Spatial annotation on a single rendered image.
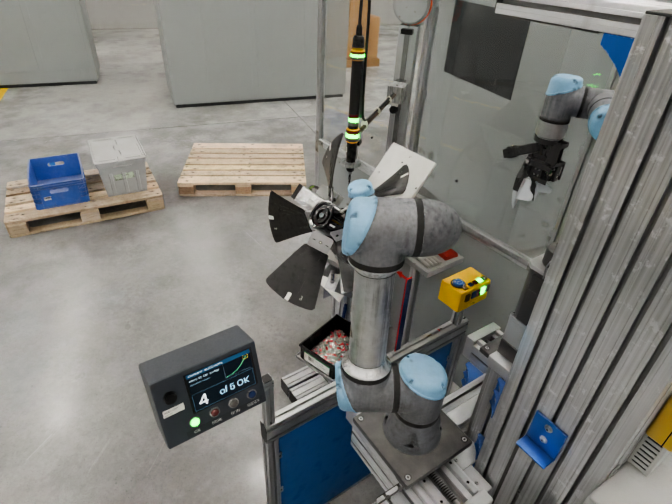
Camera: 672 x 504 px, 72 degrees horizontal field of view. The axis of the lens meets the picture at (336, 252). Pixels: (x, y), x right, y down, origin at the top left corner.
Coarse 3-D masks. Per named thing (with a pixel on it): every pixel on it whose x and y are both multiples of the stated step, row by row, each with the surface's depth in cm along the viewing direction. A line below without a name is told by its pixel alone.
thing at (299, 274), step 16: (304, 256) 179; (320, 256) 179; (272, 272) 181; (288, 272) 179; (304, 272) 179; (320, 272) 179; (272, 288) 181; (288, 288) 179; (304, 288) 179; (304, 304) 178
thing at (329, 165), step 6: (336, 138) 186; (336, 144) 184; (330, 150) 190; (336, 150) 182; (324, 156) 198; (330, 156) 188; (336, 156) 180; (324, 162) 198; (330, 162) 186; (324, 168) 198; (330, 168) 185; (330, 174) 183; (330, 180) 182; (330, 186) 181; (330, 192) 184
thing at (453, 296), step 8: (464, 272) 174; (472, 272) 174; (448, 280) 169; (464, 280) 170; (472, 280) 170; (488, 280) 170; (440, 288) 171; (448, 288) 168; (456, 288) 165; (472, 288) 166; (440, 296) 173; (448, 296) 169; (456, 296) 165; (464, 296) 165; (480, 296) 172; (448, 304) 170; (456, 304) 167; (464, 304) 168; (472, 304) 171
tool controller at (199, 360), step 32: (192, 352) 113; (224, 352) 111; (256, 352) 116; (160, 384) 104; (192, 384) 108; (224, 384) 113; (256, 384) 119; (160, 416) 106; (192, 416) 110; (224, 416) 115
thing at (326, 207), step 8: (320, 208) 176; (328, 208) 174; (312, 216) 178; (328, 216) 173; (336, 216) 172; (344, 216) 177; (312, 224) 176; (320, 224) 174; (328, 224) 171; (336, 224) 173; (328, 232) 175
